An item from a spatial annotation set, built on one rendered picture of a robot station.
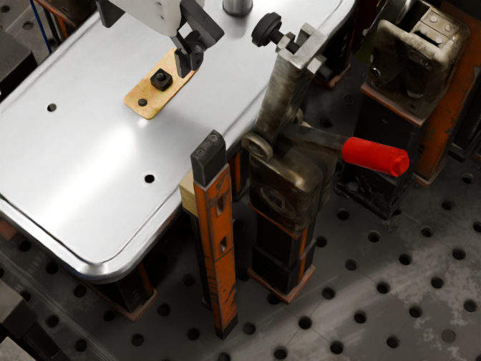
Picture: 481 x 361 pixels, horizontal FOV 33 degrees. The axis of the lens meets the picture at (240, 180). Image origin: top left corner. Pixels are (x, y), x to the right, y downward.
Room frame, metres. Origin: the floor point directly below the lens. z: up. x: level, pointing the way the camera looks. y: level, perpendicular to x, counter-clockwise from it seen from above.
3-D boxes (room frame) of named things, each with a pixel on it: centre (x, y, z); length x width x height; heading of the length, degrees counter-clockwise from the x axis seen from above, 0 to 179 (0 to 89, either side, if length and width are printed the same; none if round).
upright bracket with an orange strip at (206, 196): (0.27, 0.02, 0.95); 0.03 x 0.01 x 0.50; 141
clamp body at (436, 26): (0.46, -0.18, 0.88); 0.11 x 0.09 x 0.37; 51
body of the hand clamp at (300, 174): (0.34, -0.05, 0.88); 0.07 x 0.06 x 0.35; 51
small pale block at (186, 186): (0.31, 0.03, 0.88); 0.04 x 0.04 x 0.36; 51
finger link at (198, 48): (0.41, 0.03, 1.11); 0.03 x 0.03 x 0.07; 51
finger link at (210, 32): (0.42, 0.04, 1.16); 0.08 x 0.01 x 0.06; 51
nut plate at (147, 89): (0.45, 0.08, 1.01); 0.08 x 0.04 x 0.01; 141
